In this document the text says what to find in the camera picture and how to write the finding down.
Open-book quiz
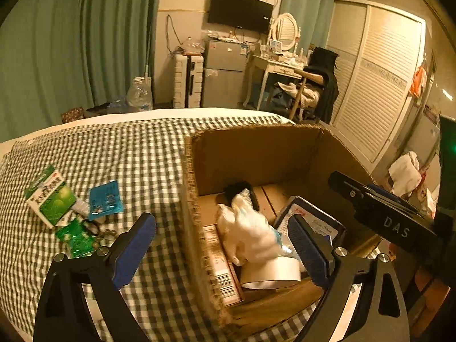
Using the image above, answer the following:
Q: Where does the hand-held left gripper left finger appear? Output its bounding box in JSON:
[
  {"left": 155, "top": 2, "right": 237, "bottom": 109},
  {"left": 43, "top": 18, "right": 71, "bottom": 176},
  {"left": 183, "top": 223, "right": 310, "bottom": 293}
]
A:
[{"left": 33, "top": 212, "right": 157, "bottom": 342}]

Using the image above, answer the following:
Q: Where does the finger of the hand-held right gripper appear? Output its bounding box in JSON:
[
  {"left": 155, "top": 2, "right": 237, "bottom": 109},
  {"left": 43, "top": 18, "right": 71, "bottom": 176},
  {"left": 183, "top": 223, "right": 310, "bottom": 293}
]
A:
[
  {"left": 369, "top": 184, "right": 433, "bottom": 221},
  {"left": 328, "top": 171, "right": 373, "bottom": 209}
]

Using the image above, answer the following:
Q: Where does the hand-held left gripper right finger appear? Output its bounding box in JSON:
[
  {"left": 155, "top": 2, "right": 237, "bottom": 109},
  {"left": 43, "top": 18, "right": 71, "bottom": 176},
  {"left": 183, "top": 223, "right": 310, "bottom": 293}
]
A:
[{"left": 288, "top": 215, "right": 408, "bottom": 342}]

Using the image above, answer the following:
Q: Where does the string of beads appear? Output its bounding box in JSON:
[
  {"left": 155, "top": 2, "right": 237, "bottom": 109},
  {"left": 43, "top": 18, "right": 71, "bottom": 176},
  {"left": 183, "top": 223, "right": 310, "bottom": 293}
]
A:
[{"left": 94, "top": 228, "right": 118, "bottom": 253}]

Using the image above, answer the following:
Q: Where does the dark blue framed card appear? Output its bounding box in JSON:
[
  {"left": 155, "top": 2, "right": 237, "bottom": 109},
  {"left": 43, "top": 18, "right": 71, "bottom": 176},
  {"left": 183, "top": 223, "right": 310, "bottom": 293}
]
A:
[{"left": 274, "top": 196, "right": 347, "bottom": 257}]

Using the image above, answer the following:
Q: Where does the white tape roll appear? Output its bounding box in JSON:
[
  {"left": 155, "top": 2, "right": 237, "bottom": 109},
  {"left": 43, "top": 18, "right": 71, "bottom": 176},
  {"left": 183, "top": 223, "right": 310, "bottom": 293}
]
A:
[{"left": 240, "top": 256, "right": 302, "bottom": 290}]

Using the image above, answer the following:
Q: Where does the black hair tie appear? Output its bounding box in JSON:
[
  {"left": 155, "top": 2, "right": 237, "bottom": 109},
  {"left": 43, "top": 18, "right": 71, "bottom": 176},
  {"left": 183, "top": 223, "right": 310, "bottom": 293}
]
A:
[{"left": 82, "top": 219, "right": 102, "bottom": 236}]

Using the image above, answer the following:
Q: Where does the beige plush toy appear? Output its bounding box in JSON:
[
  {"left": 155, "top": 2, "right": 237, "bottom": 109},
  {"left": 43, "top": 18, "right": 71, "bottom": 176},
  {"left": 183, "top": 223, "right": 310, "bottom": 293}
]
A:
[{"left": 223, "top": 217, "right": 286, "bottom": 266}]

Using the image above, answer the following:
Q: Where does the blue packet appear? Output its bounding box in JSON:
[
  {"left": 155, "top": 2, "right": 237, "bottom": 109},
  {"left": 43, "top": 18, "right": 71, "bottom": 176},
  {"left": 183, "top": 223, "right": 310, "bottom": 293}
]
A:
[{"left": 88, "top": 180, "right": 123, "bottom": 221}]

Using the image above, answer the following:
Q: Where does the green packet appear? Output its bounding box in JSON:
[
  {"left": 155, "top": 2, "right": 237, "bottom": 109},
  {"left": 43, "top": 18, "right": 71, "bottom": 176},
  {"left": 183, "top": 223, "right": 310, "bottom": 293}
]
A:
[{"left": 55, "top": 219, "right": 97, "bottom": 259}]

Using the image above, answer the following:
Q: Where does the white bear toy blue bow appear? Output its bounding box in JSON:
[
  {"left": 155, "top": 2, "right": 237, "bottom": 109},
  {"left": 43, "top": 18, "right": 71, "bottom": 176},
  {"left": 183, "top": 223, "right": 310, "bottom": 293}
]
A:
[{"left": 217, "top": 189, "right": 266, "bottom": 229}]

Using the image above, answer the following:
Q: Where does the red and white medicine box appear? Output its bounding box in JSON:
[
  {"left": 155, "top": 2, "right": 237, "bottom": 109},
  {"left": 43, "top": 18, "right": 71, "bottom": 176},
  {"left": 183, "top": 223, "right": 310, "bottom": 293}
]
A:
[{"left": 201, "top": 224, "right": 245, "bottom": 309}]

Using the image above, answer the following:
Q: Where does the cardboard box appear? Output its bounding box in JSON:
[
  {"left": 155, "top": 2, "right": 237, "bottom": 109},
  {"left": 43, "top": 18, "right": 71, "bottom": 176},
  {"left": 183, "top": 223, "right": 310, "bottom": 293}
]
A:
[{"left": 182, "top": 123, "right": 385, "bottom": 332}]

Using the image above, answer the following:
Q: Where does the black glossy case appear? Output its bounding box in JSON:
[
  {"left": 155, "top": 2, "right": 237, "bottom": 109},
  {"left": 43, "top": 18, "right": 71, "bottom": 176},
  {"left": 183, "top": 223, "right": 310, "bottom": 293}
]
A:
[{"left": 223, "top": 181, "right": 260, "bottom": 211}]

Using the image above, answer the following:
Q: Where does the green and white box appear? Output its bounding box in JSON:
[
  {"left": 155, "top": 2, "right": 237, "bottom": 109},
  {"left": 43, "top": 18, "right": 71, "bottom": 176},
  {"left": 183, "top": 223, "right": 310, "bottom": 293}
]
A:
[{"left": 24, "top": 164, "right": 77, "bottom": 228}]

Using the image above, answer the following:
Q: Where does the white towel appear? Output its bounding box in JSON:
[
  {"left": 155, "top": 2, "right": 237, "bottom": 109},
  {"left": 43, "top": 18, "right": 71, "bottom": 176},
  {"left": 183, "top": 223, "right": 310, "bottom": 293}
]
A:
[{"left": 388, "top": 151, "right": 421, "bottom": 196}]

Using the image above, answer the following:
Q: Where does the green white checkered blanket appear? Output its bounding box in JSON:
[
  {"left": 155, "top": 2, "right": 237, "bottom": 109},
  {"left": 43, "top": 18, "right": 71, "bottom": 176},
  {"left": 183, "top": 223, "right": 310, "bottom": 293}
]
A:
[{"left": 0, "top": 116, "right": 321, "bottom": 342}]

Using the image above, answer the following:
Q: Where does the white cloth pile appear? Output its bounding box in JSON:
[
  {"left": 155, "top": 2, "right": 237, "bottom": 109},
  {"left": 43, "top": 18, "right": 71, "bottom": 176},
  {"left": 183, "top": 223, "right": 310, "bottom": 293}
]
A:
[{"left": 278, "top": 82, "right": 321, "bottom": 107}]

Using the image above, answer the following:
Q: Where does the white louvred wardrobe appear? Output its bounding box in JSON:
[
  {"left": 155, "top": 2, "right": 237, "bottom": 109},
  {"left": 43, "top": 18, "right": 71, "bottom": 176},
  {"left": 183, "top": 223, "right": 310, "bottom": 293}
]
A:
[{"left": 326, "top": 0, "right": 426, "bottom": 164}]

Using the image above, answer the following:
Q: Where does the wooden chair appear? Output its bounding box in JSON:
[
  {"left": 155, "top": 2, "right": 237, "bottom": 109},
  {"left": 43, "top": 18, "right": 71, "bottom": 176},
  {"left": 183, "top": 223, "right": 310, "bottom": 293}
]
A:
[{"left": 288, "top": 71, "right": 328, "bottom": 120}]

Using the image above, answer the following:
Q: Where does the orange hanging bag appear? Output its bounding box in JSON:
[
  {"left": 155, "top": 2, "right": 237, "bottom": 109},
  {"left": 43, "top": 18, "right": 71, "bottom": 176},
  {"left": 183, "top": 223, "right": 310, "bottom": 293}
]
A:
[{"left": 410, "top": 64, "right": 426, "bottom": 97}]

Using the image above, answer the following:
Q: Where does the black jacket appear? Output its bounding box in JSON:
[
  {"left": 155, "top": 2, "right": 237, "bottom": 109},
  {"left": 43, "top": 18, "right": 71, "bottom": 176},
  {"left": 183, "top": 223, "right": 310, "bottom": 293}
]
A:
[{"left": 308, "top": 47, "right": 339, "bottom": 125}]

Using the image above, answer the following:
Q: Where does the white dressing table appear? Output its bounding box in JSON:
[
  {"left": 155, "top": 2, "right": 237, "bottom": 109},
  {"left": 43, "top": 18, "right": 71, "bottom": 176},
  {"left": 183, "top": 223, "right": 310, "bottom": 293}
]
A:
[{"left": 244, "top": 52, "right": 307, "bottom": 111}]

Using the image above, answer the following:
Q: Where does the patterned brown pouch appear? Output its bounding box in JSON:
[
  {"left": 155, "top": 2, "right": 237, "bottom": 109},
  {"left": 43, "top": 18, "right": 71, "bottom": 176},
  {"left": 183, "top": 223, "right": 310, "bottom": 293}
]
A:
[{"left": 60, "top": 107, "right": 84, "bottom": 123}]

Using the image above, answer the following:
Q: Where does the large clear water bottle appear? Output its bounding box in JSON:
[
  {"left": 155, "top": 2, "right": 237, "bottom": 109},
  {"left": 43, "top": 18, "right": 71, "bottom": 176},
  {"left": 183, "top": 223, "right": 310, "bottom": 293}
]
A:
[{"left": 126, "top": 76, "right": 154, "bottom": 112}]

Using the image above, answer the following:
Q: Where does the grey small fridge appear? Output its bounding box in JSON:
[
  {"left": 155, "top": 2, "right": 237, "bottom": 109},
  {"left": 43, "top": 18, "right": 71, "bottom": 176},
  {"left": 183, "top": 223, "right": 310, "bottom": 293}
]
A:
[{"left": 203, "top": 39, "right": 246, "bottom": 107}]

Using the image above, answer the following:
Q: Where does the white oval mirror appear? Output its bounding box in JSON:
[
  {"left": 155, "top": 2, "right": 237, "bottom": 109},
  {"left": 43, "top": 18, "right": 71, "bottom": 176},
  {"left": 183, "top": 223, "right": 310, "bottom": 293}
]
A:
[{"left": 269, "top": 12, "right": 302, "bottom": 52}]

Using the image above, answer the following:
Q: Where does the white suitcase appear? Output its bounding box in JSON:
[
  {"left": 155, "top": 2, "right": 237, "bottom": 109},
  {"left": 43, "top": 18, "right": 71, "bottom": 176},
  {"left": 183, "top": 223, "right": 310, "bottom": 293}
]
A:
[{"left": 173, "top": 53, "right": 204, "bottom": 108}]

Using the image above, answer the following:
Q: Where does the narrow green curtain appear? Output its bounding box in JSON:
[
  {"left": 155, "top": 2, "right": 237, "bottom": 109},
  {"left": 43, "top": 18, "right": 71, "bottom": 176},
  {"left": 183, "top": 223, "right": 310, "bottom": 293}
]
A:
[{"left": 280, "top": 0, "right": 335, "bottom": 50}]

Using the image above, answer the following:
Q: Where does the wide green curtain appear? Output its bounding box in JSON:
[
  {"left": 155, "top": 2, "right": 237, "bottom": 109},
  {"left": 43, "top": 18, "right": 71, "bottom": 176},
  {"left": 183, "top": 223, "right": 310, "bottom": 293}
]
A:
[{"left": 0, "top": 0, "right": 164, "bottom": 136}]

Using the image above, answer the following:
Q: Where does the black wall television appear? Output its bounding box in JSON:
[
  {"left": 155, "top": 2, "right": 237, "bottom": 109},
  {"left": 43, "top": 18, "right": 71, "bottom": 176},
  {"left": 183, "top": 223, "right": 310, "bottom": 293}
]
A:
[{"left": 207, "top": 0, "right": 274, "bottom": 33}]

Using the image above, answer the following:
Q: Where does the hanging wall cable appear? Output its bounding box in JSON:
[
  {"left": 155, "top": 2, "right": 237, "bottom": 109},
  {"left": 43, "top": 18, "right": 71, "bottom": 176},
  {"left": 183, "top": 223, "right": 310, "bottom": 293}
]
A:
[{"left": 166, "top": 14, "right": 182, "bottom": 54}]

